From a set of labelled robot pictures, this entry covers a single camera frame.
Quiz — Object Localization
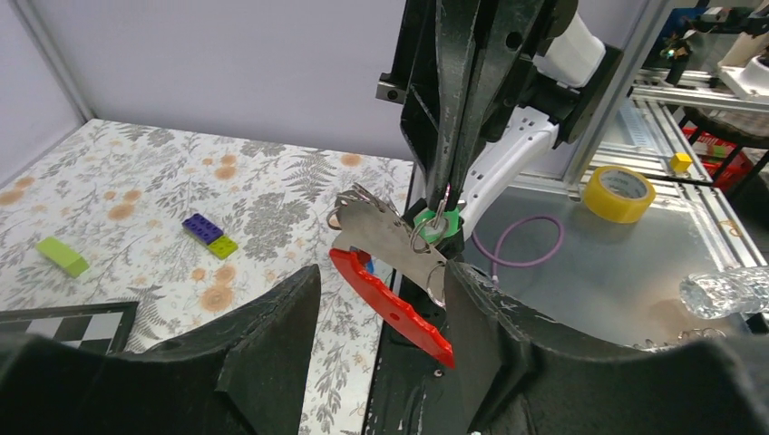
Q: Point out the floral table mat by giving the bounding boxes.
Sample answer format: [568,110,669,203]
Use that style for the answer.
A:
[1,120,413,434]

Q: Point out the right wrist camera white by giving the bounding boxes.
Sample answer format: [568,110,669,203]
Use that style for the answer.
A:
[533,13,606,89]

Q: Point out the clear plastic bottle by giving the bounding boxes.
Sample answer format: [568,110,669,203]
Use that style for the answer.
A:
[679,266,768,320]

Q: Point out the yellow tape roll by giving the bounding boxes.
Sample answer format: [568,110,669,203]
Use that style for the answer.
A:
[582,166,657,224]

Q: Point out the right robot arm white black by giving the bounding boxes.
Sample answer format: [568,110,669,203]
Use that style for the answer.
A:
[376,1,622,244]

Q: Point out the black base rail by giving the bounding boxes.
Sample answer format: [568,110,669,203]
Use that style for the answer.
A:
[360,239,470,435]

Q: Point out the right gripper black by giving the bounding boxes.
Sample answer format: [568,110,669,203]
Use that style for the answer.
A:
[377,1,577,208]

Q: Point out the black grey chessboard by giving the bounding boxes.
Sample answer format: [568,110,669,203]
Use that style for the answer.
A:
[1,301,139,354]

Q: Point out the lime green block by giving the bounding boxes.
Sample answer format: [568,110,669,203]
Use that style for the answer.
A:
[35,237,89,278]

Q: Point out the spare key rings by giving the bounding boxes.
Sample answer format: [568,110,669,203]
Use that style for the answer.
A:
[624,326,728,353]

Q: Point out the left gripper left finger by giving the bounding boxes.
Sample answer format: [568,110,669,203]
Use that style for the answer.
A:
[1,265,321,434]

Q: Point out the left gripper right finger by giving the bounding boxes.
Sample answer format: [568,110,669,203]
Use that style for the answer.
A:
[444,261,768,434]

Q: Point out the yellow cube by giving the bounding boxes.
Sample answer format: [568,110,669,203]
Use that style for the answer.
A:
[668,152,693,173]

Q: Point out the purple and green block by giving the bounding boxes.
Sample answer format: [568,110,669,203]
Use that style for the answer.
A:
[181,213,238,259]

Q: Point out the green key tag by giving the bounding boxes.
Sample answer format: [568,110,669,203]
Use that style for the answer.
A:
[414,200,465,244]

